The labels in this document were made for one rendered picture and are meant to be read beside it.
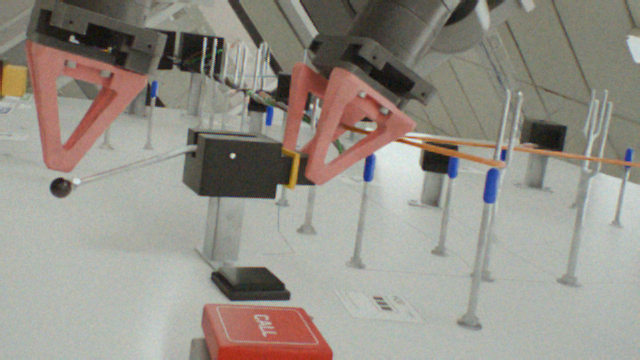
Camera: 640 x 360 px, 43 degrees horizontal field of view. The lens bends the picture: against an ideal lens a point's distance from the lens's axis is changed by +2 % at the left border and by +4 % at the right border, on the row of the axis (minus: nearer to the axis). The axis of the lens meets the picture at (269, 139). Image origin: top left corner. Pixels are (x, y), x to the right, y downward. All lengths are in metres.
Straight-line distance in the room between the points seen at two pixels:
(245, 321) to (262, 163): 0.19
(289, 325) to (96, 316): 0.13
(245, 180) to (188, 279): 0.08
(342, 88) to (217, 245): 0.14
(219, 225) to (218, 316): 0.19
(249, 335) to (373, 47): 0.25
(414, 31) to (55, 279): 0.29
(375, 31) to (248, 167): 0.13
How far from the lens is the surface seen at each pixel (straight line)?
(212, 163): 0.52
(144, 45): 0.46
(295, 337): 0.35
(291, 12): 1.54
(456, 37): 0.65
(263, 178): 0.53
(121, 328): 0.43
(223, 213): 0.54
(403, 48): 0.56
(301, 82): 0.59
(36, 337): 0.42
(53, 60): 0.48
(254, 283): 0.49
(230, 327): 0.35
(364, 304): 0.51
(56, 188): 0.51
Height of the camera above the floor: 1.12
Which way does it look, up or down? 5 degrees up
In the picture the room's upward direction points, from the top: 55 degrees clockwise
